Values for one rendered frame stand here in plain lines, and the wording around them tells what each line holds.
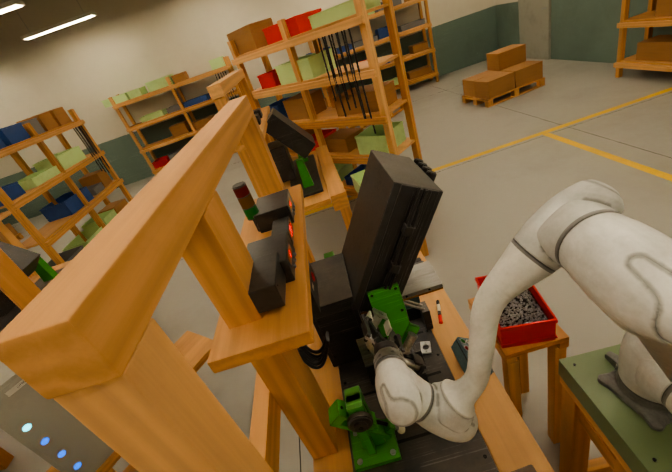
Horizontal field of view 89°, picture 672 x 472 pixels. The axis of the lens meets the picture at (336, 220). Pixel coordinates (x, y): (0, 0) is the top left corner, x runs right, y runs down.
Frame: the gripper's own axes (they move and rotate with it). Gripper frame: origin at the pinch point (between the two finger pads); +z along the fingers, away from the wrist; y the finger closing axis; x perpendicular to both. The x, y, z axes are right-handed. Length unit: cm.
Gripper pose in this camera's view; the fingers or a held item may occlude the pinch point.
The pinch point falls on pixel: (378, 322)
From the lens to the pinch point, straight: 126.1
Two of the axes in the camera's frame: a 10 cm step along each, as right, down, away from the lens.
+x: -4.5, 8.7, 2.0
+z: -0.2, -2.3, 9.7
